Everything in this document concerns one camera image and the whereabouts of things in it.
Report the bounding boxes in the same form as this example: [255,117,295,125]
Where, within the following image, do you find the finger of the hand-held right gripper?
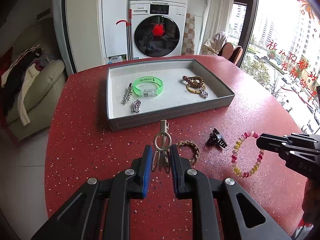
[256,136,294,159]
[260,133,292,143]

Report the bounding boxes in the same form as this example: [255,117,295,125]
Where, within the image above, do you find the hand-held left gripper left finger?
[31,145,153,240]

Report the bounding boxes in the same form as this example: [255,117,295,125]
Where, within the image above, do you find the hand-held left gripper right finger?
[170,145,292,240]

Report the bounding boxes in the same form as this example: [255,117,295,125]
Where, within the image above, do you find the pink yellow spiral bracelet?
[231,130,265,179]

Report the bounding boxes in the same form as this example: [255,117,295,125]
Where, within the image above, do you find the beige hair clip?
[151,120,172,174]

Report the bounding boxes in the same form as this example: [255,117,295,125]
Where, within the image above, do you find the grey jewelry tray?
[107,59,236,133]

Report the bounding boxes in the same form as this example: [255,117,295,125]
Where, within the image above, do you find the green translucent bracelet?
[132,76,164,99]

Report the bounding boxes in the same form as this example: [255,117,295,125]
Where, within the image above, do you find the silver feather hair clip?
[121,82,133,104]

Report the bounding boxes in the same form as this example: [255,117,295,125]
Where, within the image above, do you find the yellow cord bracelet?
[185,83,203,94]

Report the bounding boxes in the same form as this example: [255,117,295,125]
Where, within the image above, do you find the brown spiral hair tie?
[182,75,204,87]

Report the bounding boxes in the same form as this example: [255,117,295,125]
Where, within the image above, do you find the black claw hair clip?
[206,128,228,149]

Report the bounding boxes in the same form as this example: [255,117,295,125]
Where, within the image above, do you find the red window stickers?
[265,39,320,102]

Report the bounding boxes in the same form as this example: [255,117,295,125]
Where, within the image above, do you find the brown chair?
[231,45,244,67]
[220,42,234,58]

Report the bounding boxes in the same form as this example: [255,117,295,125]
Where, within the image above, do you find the white cloth on chair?
[202,31,229,55]

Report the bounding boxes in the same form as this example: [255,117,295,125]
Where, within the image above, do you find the white detergent bottle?
[108,55,126,65]

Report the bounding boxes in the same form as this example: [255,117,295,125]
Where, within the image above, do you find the checkered towel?
[182,13,196,56]

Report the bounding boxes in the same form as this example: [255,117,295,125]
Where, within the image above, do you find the cream sofa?
[5,17,67,141]

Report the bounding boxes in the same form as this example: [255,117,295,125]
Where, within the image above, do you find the white curtain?
[199,0,238,53]

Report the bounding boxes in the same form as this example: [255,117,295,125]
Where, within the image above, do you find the white washing machine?
[128,0,188,61]

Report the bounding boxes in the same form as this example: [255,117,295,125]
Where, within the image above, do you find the white cabinet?
[101,0,132,61]

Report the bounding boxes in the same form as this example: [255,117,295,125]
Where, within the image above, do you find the pile of clothes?
[0,44,52,126]

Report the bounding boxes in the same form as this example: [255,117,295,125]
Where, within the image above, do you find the beige braided bracelet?
[164,140,201,166]

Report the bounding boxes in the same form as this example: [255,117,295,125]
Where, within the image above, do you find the red handled mop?
[115,9,133,61]

